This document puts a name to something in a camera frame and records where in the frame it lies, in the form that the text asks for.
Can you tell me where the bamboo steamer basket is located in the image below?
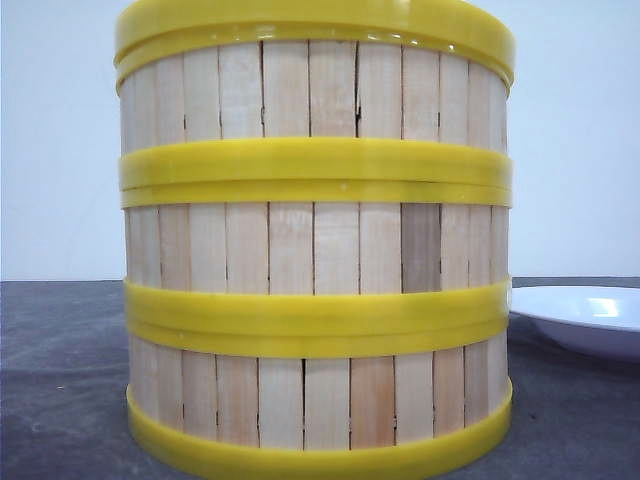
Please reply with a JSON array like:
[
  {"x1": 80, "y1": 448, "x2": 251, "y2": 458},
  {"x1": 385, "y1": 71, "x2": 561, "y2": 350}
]
[
  {"x1": 114, "y1": 23, "x2": 512, "y2": 207},
  {"x1": 127, "y1": 334, "x2": 512, "y2": 479},
  {"x1": 124, "y1": 201, "x2": 510, "y2": 358}
]

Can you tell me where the woven bamboo steamer lid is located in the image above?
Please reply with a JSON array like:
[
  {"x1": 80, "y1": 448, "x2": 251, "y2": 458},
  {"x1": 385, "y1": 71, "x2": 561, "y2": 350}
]
[{"x1": 114, "y1": 1, "x2": 515, "y2": 82}]

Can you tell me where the white plate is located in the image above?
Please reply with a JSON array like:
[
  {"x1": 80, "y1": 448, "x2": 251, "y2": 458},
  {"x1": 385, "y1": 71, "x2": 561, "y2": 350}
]
[{"x1": 511, "y1": 286, "x2": 639, "y2": 363}]

